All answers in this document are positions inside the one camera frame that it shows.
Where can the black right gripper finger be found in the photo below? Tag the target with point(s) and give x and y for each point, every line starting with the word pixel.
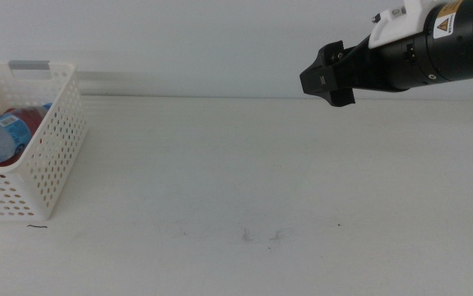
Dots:
pixel 330 53
pixel 318 82

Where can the red cola can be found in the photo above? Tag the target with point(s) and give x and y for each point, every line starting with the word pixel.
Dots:
pixel 34 119

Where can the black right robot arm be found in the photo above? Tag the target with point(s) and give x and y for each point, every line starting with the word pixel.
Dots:
pixel 458 49

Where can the white perforated plastic basket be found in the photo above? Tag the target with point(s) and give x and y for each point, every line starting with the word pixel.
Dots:
pixel 51 164

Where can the small black thread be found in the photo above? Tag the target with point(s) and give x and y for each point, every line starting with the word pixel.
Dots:
pixel 36 226

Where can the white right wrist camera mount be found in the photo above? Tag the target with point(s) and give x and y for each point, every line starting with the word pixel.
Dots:
pixel 400 24

